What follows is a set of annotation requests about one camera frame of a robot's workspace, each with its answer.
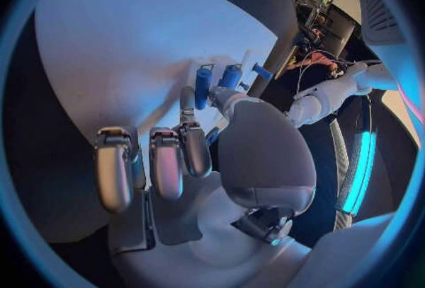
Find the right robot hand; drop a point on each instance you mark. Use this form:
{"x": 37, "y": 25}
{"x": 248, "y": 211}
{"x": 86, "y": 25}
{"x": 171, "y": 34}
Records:
{"x": 265, "y": 150}

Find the blue long cylinder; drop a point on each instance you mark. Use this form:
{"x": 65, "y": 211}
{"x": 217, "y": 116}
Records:
{"x": 229, "y": 77}
{"x": 203, "y": 89}

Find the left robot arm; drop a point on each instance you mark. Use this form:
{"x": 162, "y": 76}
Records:
{"x": 335, "y": 95}

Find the white task board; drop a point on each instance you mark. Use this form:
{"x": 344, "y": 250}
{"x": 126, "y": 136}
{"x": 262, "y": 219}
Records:
{"x": 116, "y": 41}

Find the blue block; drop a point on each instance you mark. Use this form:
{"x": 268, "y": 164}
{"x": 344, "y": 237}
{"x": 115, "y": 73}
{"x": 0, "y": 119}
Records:
{"x": 212, "y": 135}

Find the small blue peg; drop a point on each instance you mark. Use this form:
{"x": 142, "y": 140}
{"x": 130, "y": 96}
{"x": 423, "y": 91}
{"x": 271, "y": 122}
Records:
{"x": 244, "y": 85}

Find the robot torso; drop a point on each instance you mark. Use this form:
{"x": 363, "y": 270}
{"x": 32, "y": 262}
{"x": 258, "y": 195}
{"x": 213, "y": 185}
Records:
{"x": 381, "y": 160}

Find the metal equipment rack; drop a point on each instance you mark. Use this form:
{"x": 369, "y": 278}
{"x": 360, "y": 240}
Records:
{"x": 318, "y": 9}

